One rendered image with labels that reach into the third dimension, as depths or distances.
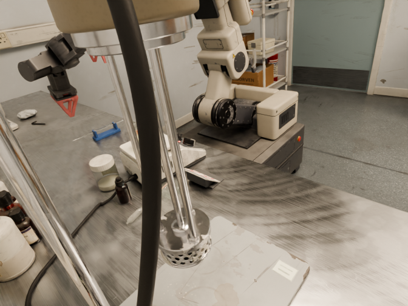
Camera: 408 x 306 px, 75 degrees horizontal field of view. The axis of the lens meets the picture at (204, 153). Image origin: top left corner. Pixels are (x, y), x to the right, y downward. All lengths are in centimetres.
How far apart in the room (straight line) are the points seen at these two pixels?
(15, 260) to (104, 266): 16
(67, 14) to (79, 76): 201
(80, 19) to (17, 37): 185
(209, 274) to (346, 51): 316
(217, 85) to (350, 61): 220
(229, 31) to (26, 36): 124
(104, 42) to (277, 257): 41
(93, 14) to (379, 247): 52
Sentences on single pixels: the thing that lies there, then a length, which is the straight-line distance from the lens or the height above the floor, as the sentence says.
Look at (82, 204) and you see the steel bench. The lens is 73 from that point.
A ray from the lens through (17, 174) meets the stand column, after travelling 20.
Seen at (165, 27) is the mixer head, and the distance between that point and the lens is 19.
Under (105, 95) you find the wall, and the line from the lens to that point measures 230.
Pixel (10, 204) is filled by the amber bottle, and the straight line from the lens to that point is 68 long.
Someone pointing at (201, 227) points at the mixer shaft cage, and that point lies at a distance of 32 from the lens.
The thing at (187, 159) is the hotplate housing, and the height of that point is 78.
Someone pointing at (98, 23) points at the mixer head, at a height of 114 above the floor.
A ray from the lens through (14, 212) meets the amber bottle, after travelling 65.
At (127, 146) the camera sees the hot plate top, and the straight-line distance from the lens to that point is 72.
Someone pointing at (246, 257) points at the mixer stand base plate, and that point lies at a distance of 49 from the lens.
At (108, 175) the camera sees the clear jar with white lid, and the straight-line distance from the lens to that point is 70.
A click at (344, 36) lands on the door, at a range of 342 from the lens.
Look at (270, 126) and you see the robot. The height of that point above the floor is 46.
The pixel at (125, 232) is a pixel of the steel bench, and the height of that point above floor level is 75.
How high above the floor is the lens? 115
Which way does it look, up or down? 31 degrees down
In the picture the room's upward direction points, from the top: 9 degrees counter-clockwise
